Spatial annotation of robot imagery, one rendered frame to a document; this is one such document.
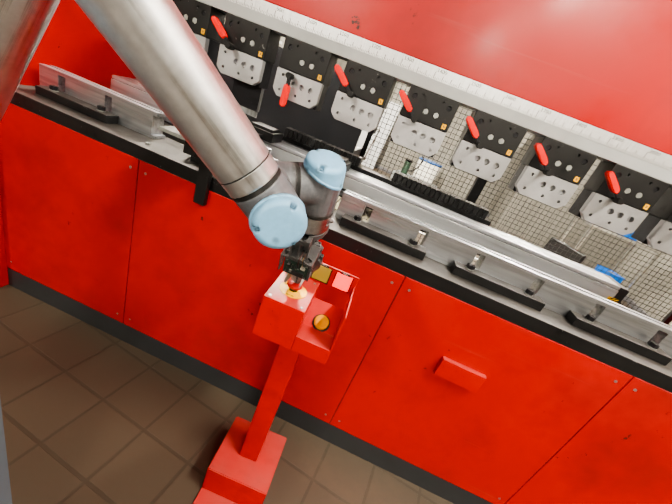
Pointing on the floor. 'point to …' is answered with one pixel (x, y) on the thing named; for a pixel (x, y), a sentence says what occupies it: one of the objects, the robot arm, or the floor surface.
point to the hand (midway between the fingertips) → (298, 277)
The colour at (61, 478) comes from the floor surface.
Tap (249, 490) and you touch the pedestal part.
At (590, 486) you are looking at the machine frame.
